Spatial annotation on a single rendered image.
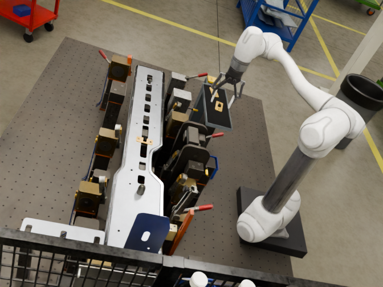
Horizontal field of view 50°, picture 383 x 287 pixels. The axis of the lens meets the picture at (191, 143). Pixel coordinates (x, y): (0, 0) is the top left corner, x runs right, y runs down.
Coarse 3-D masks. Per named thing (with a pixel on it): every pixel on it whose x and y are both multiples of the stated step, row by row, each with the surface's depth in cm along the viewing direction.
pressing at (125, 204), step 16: (144, 80) 239; (160, 80) 244; (144, 96) 226; (160, 96) 232; (144, 112) 215; (160, 112) 220; (128, 128) 202; (160, 128) 210; (128, 144) 193; (160, 144) 200; (128, 160) 185; (144, 160) 188; (128, 176) 177; (144, 176) 181; (112, 192) 168; (128, 192) 170; (144, 192) 173; (160, 192) 176; (112, 208) 161; (128, 208) 164; (144, 208) 167; (160, 208) 169; (112, 224) 156; (128, 224) 158; (112, 240) 150; (144, 240) 155
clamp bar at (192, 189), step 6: (186, 186) 153; (192, 186) 154; (186, 192) 157; (192, 192) 153; (198, 192) 155; (186, 198) 155; (192, 198) 155; (180, 204) 161; (186, 204) 157; (174, 210) 163; (180, 210) 159
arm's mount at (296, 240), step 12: (240, 192) 232; (252, 192) 234; (264, 192) 237; (240, 204) 226; (288, 228) 222; (300, 228) 225; (240, 240) 211; (264, 240) 211; (276, 240) 213; (288, 240) 216; (300, 240) 218; (288, 252) 214; (300, 252) 214
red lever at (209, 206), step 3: (207, 204) 160; (210, 204) 160; (192, 207) 162; (195, 207) 161; (198, 207) 161; (201, 207) 160; (204, 207) 160; (207, 207) 160; (210, 207) 160; (186, 210) 161; (195, 210) 161; (198, 210) 161; (201, 210) 160; (204, 210) 161; (183, 213) 162; (186, 213) 162
